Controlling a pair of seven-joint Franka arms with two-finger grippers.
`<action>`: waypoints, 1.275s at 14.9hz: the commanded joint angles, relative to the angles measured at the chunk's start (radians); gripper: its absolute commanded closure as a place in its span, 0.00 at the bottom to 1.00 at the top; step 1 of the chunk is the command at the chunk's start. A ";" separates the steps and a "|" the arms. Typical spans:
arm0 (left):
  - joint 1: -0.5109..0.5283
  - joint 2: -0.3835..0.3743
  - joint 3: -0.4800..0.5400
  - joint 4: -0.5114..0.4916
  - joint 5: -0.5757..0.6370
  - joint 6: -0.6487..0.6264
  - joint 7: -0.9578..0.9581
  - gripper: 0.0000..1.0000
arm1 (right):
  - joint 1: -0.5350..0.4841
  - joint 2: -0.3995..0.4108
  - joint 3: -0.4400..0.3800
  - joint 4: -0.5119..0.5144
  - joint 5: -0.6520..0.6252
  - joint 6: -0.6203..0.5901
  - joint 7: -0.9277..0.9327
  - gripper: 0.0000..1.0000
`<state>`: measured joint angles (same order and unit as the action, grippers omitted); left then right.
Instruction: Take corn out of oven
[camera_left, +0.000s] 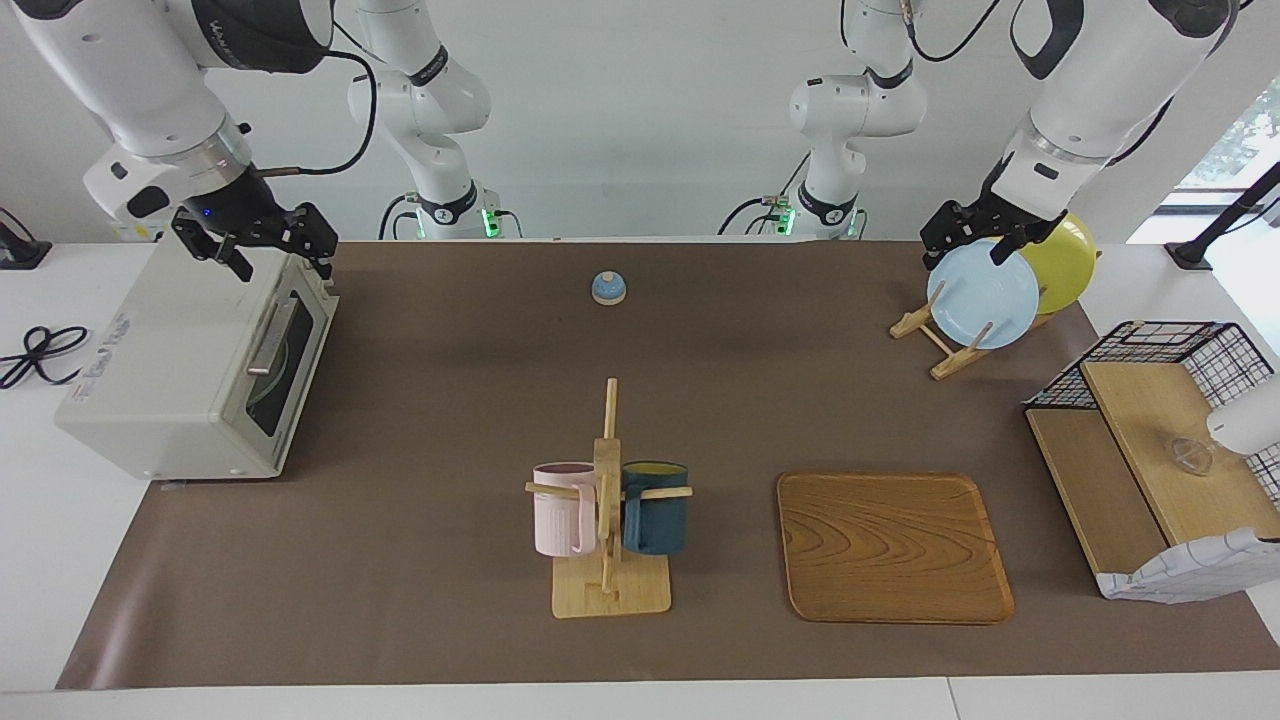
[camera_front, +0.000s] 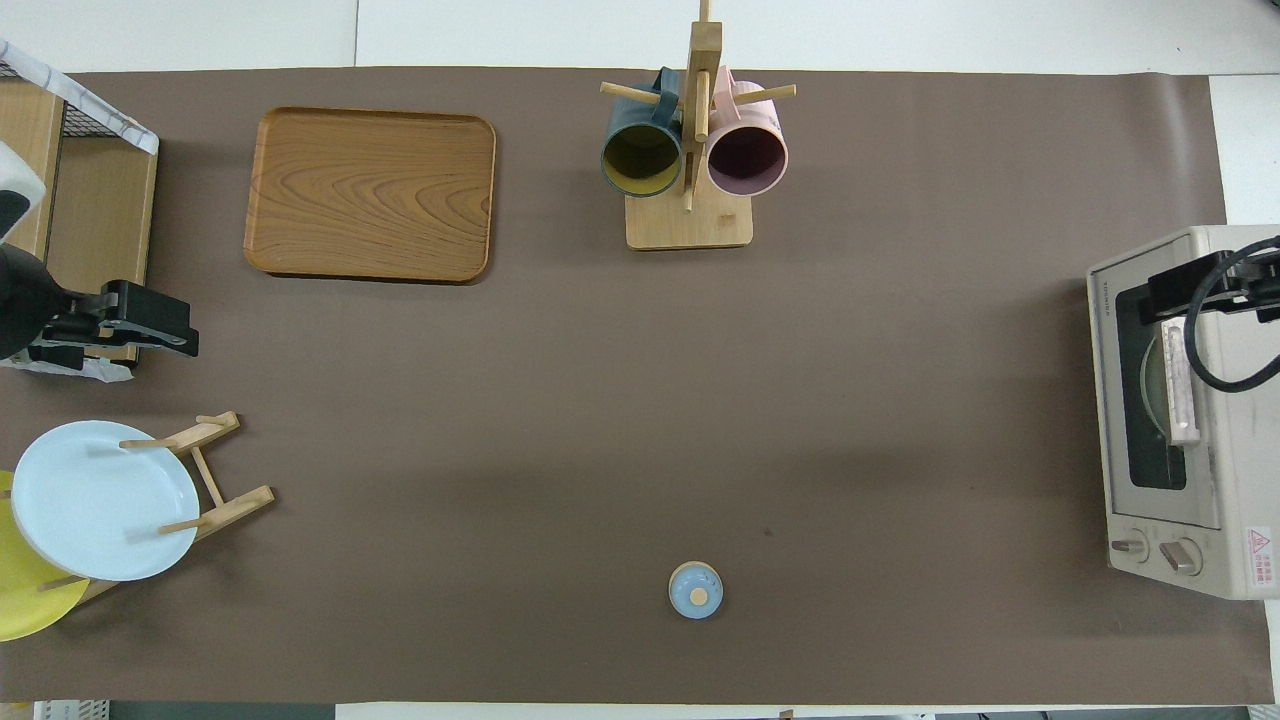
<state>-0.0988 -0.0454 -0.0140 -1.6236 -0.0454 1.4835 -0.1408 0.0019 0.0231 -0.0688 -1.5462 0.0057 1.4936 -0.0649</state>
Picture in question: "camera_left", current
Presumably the coiled black cable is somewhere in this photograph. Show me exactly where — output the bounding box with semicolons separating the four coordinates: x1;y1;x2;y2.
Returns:
0;325;91;391

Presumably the white toaster oven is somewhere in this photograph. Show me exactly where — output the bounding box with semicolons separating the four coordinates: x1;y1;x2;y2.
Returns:
55;237;341;483

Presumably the white rounded device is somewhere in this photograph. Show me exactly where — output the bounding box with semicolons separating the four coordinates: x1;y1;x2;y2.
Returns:
1205;375;1280;458

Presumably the brown wooden tray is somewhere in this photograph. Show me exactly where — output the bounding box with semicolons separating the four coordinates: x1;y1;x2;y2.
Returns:
777;472;1016;625

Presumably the black left base cable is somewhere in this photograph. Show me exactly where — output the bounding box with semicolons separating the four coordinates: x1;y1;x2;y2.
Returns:
718;150;813;237

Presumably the small clear glass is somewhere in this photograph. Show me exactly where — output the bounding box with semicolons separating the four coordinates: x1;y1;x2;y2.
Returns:
1165;437;1216;478

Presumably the wooden plate rack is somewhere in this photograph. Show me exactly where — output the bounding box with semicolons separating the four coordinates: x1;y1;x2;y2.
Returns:
890;280;1061;381

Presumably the black pole stand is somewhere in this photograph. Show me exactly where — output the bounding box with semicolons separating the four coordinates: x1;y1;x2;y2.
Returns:
1165;160;1280;271

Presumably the white checkered cloth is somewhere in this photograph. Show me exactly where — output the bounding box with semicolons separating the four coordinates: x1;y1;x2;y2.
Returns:
1095;527;1280;604

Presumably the dark teal mug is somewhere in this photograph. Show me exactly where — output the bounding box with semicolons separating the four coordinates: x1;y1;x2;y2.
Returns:
622;461;690;557

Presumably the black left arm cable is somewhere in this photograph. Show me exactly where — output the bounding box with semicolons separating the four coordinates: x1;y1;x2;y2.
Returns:
900;0;1003;64

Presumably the small black stand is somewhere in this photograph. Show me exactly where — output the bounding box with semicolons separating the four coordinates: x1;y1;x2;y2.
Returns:
0;207;53;271

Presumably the brown table mat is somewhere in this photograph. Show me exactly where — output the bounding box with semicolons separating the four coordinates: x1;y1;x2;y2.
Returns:
55;240;1280;691

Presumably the black wire basket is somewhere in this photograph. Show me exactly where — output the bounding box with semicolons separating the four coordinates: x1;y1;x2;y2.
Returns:
1025;321;1280;501

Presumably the wooden mug rack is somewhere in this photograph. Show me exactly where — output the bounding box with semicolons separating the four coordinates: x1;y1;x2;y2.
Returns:
525;377;694;619

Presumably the black base cable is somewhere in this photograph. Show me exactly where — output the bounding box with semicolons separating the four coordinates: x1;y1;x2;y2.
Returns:
378;192;421;241
718;150;813;237

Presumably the wooden two-tier shelf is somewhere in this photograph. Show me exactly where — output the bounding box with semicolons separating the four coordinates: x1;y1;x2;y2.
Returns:
1025;360;1280;601

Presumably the light blue plate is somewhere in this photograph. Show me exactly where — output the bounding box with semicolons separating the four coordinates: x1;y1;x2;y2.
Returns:
926;240;1041;351

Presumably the pink mug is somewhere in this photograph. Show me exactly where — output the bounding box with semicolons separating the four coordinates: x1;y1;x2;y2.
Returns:
532;462;599;558

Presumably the black right base cable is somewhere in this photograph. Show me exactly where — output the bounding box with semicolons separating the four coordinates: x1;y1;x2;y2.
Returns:
378;192;421;241

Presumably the yellow plate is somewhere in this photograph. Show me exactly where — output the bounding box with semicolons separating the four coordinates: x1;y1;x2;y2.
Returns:
1018;212;1098;316

